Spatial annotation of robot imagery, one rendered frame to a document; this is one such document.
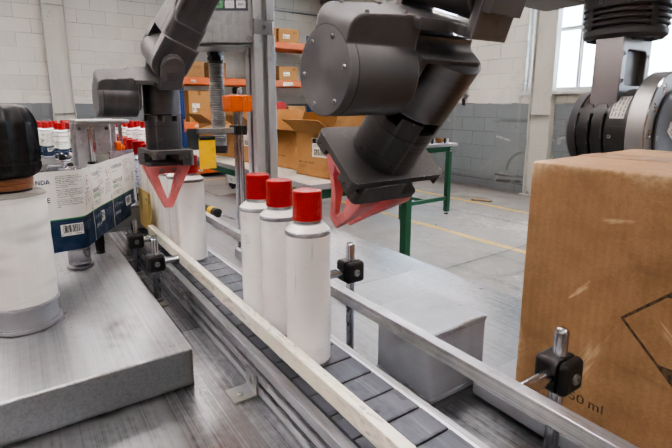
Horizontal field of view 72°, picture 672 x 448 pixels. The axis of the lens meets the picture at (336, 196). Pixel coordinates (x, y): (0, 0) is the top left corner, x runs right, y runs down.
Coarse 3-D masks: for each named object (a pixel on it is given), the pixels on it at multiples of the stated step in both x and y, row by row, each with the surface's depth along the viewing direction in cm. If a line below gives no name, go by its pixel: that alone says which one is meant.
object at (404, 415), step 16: (208, 256) 93; (224, 272) 84; (240, 288) 77; (240, 320) 65; (256, 336) 61; (272, 352) 57; (336, 352) 57; (288, 368) 54; (336, 368) 54; (352, 368) 54; (304, 384) 50; (352, 384) 50; (368, 384) 50; (384, 384) 50; (320, 400) 48; (368, 400) 48; (384, 400) 48; (400, 400) 48; (336, 416) 45; (384, 416) 45; (400, 416) 45; (416, 416) 45; (432, 416) 45; (352, 432) 43; (400, 432) 43; (416, 432) 43; (432, 432) 43; (448, 432) 43
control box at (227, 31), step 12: (216, 12) 86; (228, 12) 86; (240, 12) 86; (216, 24) 87; (228, 24) 87; (240, 24) 87; (252, 24) 87; (204, 36) 87; (216, 36) 87; (228, 36) 87; (240, 36) 87; (252, 36) 87; (204, 48) 90; (216, 48) 90; (228, 48) 90; (240, 48) 90
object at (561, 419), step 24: (240, 240) 79; (336, 288) 56; (360, 312) 52; (384, 312) 49; (408, 336) 46; (432, 336) 44; (456, 360) 41; (480, 384) 39; (504, 384) 37; (528, 408) 35; (552, 408) 34; (576, 432) 32; (600, 432) 31
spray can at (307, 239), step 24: (312, 192) 50; (312, 216) 51; (288, 240) 51; (312, 240) 50; (288, 264) 52; (312, 264) 51; (288, 288) 52; (312, 288) 51; (288, 312) 53; (312, 312) 52; (288, 336) 54; (312, 336) 52
